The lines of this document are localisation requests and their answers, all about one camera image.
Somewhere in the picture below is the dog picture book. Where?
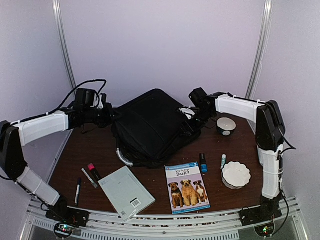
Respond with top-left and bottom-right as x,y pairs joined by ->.
164,162 -> 211,214

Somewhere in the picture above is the dark bowl white inside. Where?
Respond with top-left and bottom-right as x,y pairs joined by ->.
216,117 -> 237,137

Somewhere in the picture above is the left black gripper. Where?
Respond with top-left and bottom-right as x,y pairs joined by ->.
83,102 -> 122,129

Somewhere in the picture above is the right aluminium wall post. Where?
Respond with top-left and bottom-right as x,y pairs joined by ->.
245,0 -> 274,99

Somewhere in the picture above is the grey notebook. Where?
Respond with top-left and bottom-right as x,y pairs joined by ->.
98,166 -> 156,222

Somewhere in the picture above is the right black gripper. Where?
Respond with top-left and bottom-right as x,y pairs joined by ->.
179,108 -> 215,137

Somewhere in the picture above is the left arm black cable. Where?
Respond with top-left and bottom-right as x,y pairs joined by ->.
51,79 -> 107,116

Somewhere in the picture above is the aluminium wall post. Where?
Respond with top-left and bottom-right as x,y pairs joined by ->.
52,0 -> 76,88
245,0 -> 274,99

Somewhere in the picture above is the left aluminium wall post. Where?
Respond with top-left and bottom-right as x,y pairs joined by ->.
52,0 -> 76,88

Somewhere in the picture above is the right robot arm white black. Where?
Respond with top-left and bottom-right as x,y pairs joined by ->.
186,87 -> 286,221

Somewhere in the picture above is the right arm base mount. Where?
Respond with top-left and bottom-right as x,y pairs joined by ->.
239,206 -> 282,238

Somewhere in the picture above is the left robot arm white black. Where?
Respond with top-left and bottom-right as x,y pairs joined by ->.
0,88 -> 114,222

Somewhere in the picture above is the white scalloped dish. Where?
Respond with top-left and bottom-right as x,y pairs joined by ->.
221,161 -> 252,190

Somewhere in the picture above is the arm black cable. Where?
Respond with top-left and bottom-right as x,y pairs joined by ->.
51,79 -> 107,116
278,124 -> 298,151

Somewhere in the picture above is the pink cap black highlighter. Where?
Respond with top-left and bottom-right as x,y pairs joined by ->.
87,163 -> 102,182

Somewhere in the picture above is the blue cap black highlighter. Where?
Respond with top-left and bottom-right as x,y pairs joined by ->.
199,153 -> 208,173

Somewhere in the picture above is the aluminium front rail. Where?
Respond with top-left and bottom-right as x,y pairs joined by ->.
18,197 -> 311,240

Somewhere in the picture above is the dark blue pen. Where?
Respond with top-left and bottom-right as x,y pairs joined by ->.
74,177 -> 82,207

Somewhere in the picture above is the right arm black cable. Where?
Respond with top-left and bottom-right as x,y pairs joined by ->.
278,124 -> 298,151

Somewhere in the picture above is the white marker teal label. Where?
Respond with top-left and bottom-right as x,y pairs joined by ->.
220,154 -> 227,170

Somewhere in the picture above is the black student bag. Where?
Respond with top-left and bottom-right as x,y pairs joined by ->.
111,89 -> 202,169

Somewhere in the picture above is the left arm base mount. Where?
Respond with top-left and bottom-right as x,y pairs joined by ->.
45,208 -> 90,240

